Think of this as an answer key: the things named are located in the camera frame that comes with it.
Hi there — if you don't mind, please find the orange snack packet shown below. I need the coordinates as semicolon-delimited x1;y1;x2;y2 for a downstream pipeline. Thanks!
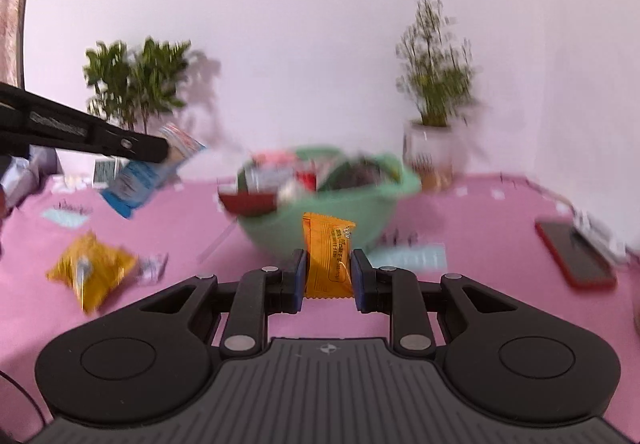
303;212;356;299

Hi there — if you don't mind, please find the blue biscuit packet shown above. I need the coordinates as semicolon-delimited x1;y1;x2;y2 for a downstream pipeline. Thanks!
101;123;205;219

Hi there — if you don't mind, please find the yellow chips bag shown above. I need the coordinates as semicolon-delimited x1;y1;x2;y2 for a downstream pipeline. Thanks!
47;230;139;314

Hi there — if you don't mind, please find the flat red packet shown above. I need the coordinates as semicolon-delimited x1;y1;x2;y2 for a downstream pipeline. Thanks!
218;192;278;218

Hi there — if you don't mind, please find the digital clock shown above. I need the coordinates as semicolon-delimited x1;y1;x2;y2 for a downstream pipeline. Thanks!
92;157;127;188

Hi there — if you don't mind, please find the green plastic bowl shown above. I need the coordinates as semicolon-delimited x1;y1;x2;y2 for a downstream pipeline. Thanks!
239;152;421;259

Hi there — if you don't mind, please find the pink floral tablecloth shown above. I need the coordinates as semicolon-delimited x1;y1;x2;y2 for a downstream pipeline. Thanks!
1;178;639;441

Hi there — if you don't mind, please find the leafy plant in glass vase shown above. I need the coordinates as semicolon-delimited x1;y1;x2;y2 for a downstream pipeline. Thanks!
82;37;191;132

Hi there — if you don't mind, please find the pink white small packet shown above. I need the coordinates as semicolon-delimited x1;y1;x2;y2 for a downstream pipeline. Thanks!
134;253;168;285

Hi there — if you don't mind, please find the red phone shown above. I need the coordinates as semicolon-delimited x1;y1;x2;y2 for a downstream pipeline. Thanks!
535;220;617;290

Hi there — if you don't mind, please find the white remote on phone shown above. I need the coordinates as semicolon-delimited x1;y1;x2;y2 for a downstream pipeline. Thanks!
573;211;629;265

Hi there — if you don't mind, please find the thin plant in white pot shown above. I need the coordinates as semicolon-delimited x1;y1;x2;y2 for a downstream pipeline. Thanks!
396;0;476;192

